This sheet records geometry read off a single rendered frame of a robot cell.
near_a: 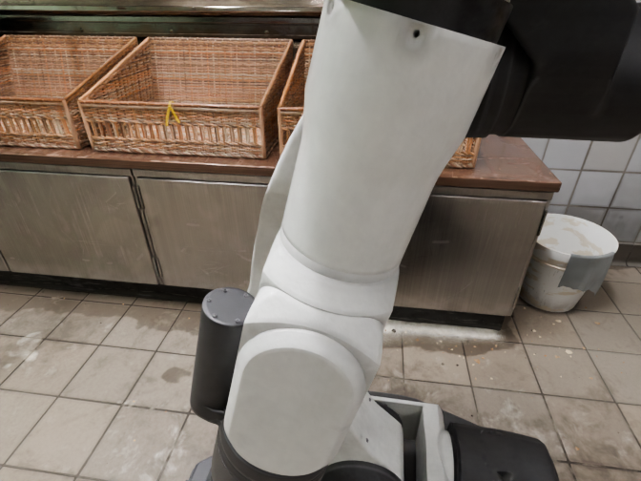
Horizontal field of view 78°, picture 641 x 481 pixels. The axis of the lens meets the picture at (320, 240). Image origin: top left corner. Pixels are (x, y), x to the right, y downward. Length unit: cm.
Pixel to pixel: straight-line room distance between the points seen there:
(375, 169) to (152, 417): 119
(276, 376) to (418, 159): 12
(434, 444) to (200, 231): 92
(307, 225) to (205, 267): 125
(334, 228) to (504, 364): 129
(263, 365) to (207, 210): 111
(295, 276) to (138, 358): 129
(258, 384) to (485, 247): 111
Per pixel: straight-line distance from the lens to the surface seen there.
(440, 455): 79
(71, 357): 156
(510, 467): 80
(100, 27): 191
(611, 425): 143
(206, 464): 43
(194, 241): 137
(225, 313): 25
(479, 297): 138
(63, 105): 144
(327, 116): 16
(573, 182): 188
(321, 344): 18
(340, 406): 20
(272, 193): 39
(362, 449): 72
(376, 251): 18
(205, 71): 166
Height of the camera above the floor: 100
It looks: 32 degrees down
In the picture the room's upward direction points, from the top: straight up
